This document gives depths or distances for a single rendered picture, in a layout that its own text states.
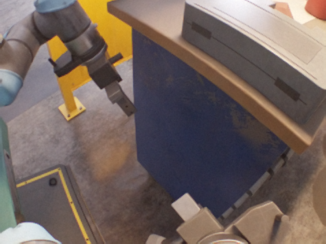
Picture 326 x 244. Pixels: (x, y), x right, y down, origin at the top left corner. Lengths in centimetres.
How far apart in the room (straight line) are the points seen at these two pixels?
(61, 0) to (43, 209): 76
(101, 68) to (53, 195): 62
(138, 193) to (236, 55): 101
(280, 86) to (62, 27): 38
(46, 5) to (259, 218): 46
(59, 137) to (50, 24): 111
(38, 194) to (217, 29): 87
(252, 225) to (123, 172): 107
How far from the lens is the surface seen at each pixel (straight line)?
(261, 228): 28
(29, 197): 100
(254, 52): 32
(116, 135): 142
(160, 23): 45
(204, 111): 52
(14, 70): 40
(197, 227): 31
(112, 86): 49
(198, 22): 37
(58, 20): 45
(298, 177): 156
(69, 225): 91
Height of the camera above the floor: 117
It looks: 51 degrees down
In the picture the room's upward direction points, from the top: 5 degrees clockwise
